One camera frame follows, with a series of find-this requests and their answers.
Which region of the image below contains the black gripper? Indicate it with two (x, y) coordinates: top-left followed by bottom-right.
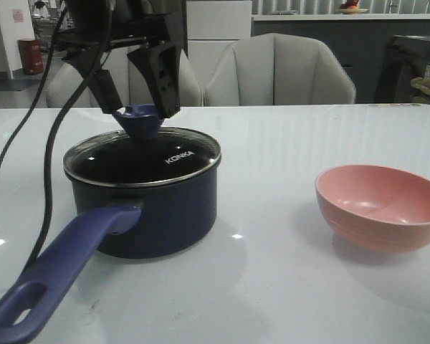
(55, 1), (185, 118)

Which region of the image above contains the glass lid blue knob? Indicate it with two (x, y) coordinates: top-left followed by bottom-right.
(64, 104), (221, 188)

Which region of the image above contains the dark blue saucepan purple handle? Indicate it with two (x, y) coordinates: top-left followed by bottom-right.
(0, 162), (220, 343)

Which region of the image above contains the pink bowl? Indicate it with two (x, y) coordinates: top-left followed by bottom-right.
(315, 165), (430, 253)

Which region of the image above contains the left grey upholstered chair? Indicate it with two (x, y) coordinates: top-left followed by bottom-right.
(46, 48), (202, 108)

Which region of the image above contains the grey upholstered chair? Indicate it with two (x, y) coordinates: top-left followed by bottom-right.
(204, 33), (356, 107)
(46, 48), (202, 108)

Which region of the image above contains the white cabinet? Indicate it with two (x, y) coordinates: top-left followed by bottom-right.
(186, 1), (252, 88)

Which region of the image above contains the red bin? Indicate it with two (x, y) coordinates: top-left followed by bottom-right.
(18, 39), (44, 75)

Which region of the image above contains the right grey upholstered chair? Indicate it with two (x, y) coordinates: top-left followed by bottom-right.
(204, 33), (356, 107)

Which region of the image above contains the fruit plate on counter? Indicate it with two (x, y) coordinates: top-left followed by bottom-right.
(338, 0), (368, 14)

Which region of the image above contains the dark grey counter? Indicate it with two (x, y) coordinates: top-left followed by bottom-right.
(252, 14), (430, 105)

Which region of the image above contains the dark appliance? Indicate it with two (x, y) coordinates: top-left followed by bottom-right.
(373, 35), (430, 103)

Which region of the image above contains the black cable thin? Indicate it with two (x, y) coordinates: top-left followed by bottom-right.
(0, 0), (70, 209)

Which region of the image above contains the black cable thick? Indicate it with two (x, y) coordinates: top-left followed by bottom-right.
(21, 1), (116, 274)

